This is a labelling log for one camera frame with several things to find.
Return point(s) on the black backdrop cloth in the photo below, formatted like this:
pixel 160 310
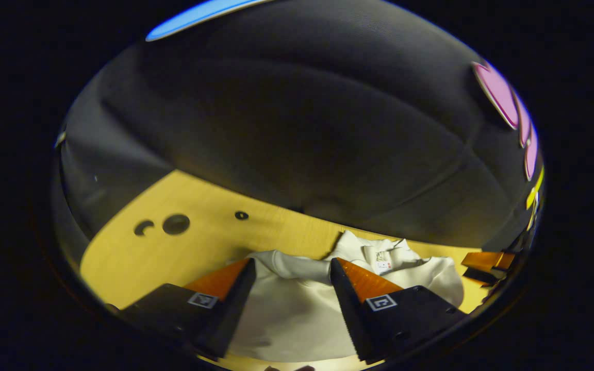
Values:
pixel 302 129

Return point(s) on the white sweatshirt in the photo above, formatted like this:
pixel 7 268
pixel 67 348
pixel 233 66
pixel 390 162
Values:
pixel 297 309

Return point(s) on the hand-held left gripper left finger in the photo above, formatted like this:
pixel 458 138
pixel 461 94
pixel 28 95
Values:
pixel 235 304

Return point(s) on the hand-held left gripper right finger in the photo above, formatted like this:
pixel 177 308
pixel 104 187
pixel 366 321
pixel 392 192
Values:
pixel 346 304

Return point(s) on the white cloth clip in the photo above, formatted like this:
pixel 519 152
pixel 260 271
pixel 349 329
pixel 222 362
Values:
pixel 60 138

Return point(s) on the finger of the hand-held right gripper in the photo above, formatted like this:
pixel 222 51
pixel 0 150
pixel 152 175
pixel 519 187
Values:
pixel 485 261

